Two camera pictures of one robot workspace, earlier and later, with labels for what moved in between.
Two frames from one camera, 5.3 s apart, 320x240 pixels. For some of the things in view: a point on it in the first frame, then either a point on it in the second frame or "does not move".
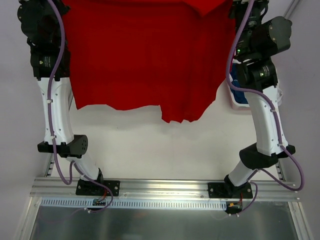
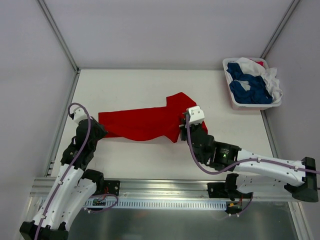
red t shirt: (124, 54) → (144, 124)
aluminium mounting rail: (160, 190) does not move
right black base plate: (220, 190) does not move
